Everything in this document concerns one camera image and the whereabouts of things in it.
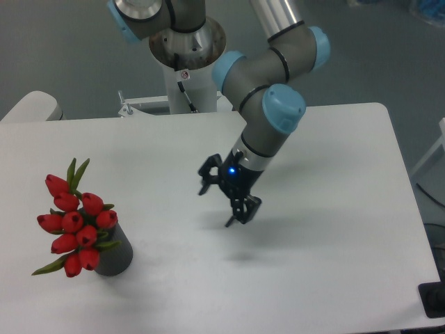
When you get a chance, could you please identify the blue items in clear bag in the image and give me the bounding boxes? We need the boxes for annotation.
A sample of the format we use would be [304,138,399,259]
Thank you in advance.
[409,0,444,27]

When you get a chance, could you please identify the white furniture at right edge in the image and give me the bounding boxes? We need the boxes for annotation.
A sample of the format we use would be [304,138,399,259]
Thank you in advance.
[410,118,444,182]

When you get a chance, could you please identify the white chair back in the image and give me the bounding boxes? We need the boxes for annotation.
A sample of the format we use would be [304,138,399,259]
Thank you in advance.
[1,90,66,124]

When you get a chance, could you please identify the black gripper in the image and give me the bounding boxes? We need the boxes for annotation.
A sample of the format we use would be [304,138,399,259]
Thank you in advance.
[198,148,267,228]

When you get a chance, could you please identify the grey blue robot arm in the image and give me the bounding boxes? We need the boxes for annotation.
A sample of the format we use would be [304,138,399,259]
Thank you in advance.
[107,1,330,224]

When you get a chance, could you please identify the black floor cable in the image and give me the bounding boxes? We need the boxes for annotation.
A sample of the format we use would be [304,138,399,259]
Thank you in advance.
[415,182,445,207]

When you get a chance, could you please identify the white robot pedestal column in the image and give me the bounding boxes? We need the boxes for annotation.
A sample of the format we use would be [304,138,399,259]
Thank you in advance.
[149,17,227,114]

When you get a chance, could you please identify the white metal base frame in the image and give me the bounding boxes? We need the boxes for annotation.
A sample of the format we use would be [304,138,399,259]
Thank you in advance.
[118,90,234,118]

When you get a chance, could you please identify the dark grey ribbed vase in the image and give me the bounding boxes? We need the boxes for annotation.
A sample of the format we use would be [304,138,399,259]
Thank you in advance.
[94,223,134,276]

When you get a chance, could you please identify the black pedestal cable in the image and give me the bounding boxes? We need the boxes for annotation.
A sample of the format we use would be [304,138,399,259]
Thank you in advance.
[172,52,200,114]

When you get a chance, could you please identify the red tulip bouquet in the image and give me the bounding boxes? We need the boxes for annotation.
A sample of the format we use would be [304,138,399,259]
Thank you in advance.
[31,158,124,278]

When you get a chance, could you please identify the black box at table edge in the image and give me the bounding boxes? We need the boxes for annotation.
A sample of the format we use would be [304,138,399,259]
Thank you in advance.
[418,282,444,319]

